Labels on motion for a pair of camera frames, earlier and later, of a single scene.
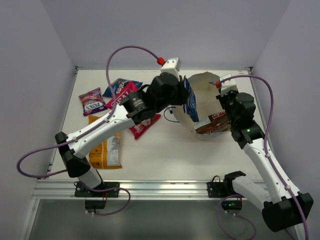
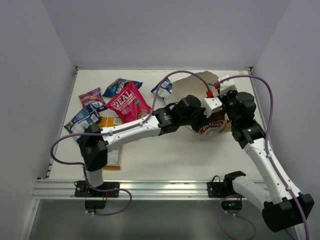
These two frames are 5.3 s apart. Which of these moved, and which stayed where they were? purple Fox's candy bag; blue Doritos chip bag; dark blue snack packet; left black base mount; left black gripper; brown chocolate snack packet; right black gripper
Moved: dark blue snack packet; brown chocolate snack packet; left black gripper
Stayed: purple Fox's candy bag; left black base mount; blue Doritos chip bag; right black gripper
